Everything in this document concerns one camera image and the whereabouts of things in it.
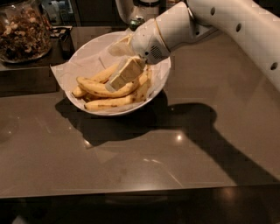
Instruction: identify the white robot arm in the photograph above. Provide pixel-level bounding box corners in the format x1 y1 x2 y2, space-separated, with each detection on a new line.
108 0 280 90

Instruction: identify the large front curved banana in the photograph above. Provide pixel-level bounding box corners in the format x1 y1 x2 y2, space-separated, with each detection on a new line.
73 77 139 98

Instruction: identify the small green metal can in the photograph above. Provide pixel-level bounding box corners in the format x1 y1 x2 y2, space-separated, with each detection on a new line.
129 17 145 32

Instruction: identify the dark raised counter box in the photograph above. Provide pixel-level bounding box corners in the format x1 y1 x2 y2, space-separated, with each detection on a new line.
0 32 74 97

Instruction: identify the glass jar of nuts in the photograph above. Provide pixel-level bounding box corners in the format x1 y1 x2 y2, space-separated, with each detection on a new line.
0 0 52 63

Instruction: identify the upper left banana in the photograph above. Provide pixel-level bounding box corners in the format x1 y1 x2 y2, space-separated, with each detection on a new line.
72 63 118 98

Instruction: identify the white paper liner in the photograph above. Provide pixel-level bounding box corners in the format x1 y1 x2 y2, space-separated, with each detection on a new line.
50 27 171 115

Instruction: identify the small dark object on counter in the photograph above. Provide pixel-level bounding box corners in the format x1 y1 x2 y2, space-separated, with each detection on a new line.
50 26 72 38

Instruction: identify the white kitchen appliance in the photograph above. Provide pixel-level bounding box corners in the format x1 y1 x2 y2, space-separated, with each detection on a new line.
115 0 160 25

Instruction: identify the right side banana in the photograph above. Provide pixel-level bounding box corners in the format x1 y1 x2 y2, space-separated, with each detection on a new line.
139 67 150 86

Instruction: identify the white bowl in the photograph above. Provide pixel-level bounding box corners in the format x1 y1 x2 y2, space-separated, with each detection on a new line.
66 31 172 117

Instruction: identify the bottom front banana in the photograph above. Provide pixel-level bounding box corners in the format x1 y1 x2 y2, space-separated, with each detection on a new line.
84 70 152 111

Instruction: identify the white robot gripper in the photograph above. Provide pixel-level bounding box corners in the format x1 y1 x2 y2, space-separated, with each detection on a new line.
105 2 195 92

